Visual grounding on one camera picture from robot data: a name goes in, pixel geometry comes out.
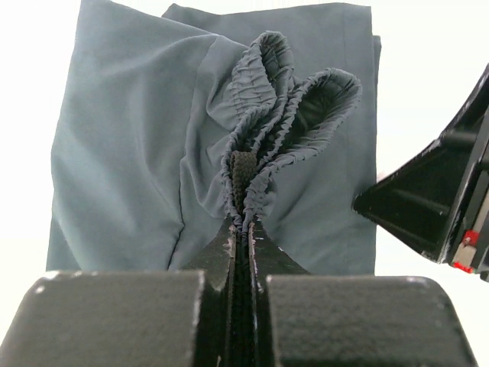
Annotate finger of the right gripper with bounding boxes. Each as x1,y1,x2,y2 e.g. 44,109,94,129
353,71,488,281

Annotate dark navy shorts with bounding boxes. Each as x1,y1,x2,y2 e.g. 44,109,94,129
45,2,383,367

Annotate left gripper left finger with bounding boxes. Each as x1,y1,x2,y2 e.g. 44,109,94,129
1,223,236,366

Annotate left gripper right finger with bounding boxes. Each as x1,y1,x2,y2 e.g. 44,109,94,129
248,222,477,366

